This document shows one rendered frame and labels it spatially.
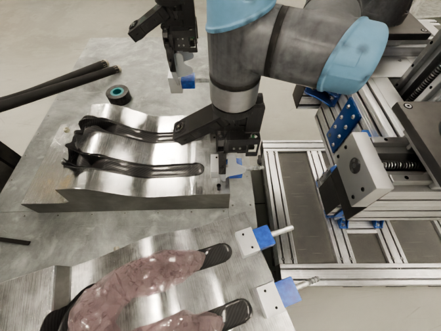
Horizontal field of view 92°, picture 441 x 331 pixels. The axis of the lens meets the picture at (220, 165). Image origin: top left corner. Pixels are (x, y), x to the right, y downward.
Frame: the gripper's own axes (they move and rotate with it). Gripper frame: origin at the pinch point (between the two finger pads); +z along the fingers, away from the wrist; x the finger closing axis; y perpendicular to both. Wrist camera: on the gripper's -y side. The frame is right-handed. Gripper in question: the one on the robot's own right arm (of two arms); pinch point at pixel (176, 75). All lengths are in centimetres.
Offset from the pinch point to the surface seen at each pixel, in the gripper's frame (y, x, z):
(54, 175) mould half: -30.8, -28.1, 8.8
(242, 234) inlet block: 16.4, -44.8, 7.4
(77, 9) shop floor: -180, 293, 95
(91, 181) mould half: -16.0, -34.1, 2.0
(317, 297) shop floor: 63, -57, 95
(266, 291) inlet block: 20, -55, 7
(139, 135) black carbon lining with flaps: -9.6, -18.1, 5.8
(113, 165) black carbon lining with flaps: -13.2, -28.9, 3.9
